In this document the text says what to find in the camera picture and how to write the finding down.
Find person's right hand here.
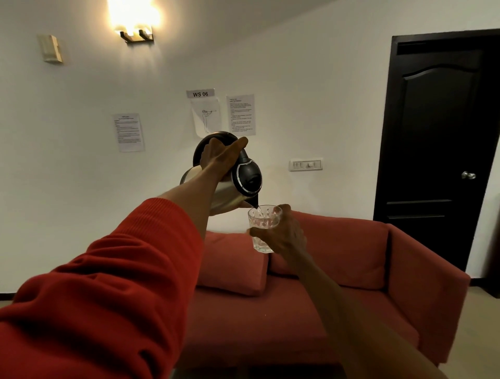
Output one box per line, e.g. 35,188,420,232
249,204,308,258

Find person's left hand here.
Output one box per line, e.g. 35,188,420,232
199,136,249,182

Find clear drinking glass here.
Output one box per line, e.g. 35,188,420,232
247,204,283,254

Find steel kettle with black handle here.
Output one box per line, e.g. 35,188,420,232
179,131,263,217

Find person's right forearm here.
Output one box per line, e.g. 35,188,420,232
289,249,448,379

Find person's left forearm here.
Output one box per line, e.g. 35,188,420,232
158,166,223,239

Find paper sheet with figure drawing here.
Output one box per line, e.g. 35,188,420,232
190,96,222,138

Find tall printed text paper sheet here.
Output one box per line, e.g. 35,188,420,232
226,94,257,136

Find large red sofa cushion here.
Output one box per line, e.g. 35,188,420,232
268,210,391,290

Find small red sofa cushion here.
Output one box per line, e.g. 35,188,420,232
197,230,270,296

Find red fabric sofa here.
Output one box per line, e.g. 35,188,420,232
171,210,471,379

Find short printed text paper sheet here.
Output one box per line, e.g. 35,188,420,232
112,113,146,153

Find black wooden door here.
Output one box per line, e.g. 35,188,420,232
373,28,500,272

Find red sweater sleeve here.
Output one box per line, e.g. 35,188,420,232
0,198,204,379

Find black skirting board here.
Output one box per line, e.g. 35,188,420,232
0,277,485,301

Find white wall switch plate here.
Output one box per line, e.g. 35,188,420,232
289,158,323,172

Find glowing wall lamp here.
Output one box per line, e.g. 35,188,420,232
107,0,161,44

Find beige wall box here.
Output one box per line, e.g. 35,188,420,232
37,34,63,65

